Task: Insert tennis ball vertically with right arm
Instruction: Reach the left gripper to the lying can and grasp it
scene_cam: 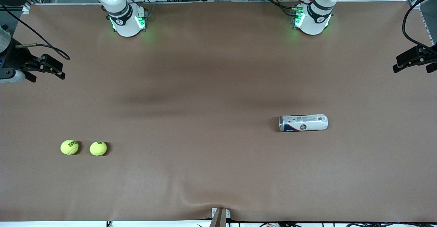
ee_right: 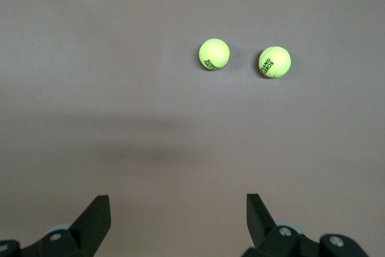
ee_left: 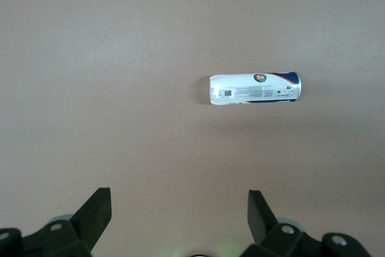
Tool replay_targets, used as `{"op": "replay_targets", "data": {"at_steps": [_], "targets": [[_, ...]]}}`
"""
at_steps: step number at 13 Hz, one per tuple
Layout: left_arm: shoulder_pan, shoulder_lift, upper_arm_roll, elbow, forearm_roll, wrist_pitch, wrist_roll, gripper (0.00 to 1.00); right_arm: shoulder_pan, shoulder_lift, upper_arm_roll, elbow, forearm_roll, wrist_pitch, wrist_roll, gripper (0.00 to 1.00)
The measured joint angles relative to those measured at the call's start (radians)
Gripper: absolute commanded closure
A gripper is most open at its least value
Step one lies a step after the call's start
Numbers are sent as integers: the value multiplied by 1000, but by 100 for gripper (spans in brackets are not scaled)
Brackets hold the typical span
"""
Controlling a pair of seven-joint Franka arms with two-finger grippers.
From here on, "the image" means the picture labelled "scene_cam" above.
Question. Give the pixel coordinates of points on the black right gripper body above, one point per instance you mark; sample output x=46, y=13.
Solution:
x=13, y=59

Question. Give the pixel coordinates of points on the yellow tennis ball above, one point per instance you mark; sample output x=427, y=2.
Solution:
x=69, y=147
x=98, y=148

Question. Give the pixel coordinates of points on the clear tennis ball can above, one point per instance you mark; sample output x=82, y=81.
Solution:
x=304, y=123

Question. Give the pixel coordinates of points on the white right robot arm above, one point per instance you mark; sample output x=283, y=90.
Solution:
x=124, y=22

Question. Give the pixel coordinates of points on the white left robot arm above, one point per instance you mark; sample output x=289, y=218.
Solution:
x=314, y=22

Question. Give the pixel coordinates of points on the grey metal side panel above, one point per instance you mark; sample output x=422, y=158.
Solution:
x=431, y=18

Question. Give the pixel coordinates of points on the brown table cover mat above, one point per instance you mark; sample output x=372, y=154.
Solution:
x=218, y=66

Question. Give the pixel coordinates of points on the brown camera pole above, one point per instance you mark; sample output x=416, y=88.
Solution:
x=218, y=220

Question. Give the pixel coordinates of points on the metal clamp bracket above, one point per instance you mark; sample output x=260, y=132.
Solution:
x=228, y=214

